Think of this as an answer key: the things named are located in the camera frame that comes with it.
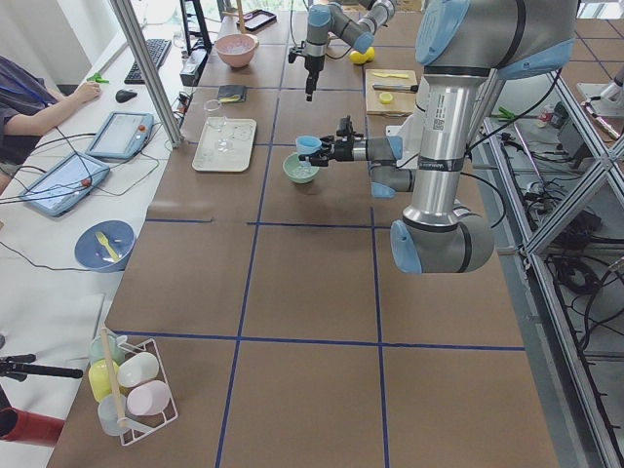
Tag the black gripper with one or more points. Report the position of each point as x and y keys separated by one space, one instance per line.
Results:
x=344 y=150
x=312 y=68

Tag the light blue plastic cup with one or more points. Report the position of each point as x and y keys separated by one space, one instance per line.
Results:
x=306 y=145

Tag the light green bowl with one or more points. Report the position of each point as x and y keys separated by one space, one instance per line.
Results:
x=297 y=172

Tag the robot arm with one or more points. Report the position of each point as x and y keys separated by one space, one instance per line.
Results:
x=459 y=45
x=323 y=20

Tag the person's forearm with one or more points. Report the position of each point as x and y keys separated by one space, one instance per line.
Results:
x=42 y=122

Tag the pink bowl with ice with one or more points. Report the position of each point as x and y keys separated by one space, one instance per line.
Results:
x=236 y=50

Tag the blue bowl with fork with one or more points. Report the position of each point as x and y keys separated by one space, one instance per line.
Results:
x=93 y=256

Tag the person's hand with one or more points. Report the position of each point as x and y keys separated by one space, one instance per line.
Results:
x=86 y=92

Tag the wooden cutting board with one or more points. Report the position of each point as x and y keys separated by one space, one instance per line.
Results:
x=400 y=104

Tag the lemon half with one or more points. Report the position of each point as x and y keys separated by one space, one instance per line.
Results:
x=386 y=98

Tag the grey folded cloth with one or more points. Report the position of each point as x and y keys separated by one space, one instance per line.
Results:
x=232 y=93

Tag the cream bear tray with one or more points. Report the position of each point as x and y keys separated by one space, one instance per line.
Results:
x=237 y=159

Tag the clear wine glass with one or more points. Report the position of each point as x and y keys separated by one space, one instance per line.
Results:
x=217 y=112

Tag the black computer mouse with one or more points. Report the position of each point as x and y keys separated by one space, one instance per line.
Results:
x=123 y=96

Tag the blue teach pendant far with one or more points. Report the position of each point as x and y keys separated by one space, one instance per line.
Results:
x=121 y=136

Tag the blue teach pendant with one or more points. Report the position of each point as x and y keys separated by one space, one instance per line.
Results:
x=121 y=136
x=63 y=186

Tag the yellow fork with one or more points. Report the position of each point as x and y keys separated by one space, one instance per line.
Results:
x=103 y=240

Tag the blue teach pendant near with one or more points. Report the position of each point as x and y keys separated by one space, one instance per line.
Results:
x=63 y=186

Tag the white cup in rack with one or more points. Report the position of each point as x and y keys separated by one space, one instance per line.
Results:
x=140 y=368

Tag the pink cup in rack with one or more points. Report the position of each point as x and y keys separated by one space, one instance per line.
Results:
x=149 y=398

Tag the yellow cup in rack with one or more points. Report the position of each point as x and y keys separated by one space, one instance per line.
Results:
x=99 y=380

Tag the red cylinder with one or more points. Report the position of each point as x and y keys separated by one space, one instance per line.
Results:
x=30 y=428

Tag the aluminium frame post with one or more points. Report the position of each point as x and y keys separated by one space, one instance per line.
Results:
x=125 y=14

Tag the white wire cup rack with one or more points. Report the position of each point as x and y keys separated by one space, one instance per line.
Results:
x=112 y=413

